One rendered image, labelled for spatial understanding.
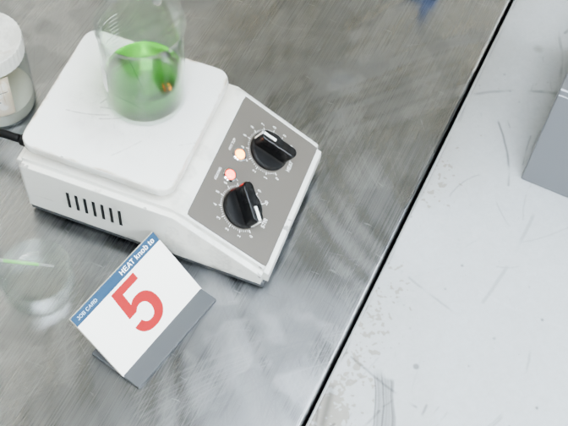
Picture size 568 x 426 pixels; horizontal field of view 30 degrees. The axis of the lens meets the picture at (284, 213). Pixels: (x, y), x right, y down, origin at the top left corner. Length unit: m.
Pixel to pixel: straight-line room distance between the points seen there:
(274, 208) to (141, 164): 0.11
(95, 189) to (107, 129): 0.04
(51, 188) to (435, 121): 0.33
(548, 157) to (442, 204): 0.09
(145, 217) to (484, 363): 0.27
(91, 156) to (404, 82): 0.30
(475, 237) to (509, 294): 0.06
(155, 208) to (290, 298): 0.13
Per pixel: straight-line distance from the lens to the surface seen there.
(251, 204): 0.77
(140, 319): 0.78
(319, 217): 0.85
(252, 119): 0.82
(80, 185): 0.79
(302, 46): 0.95
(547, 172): 0.88
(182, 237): 0.78
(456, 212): 0.87
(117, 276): 0.77
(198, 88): 0.80
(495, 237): 0.86
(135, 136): 0.78
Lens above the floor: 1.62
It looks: 58 degrees down
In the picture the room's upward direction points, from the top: 6 degrees clockwise
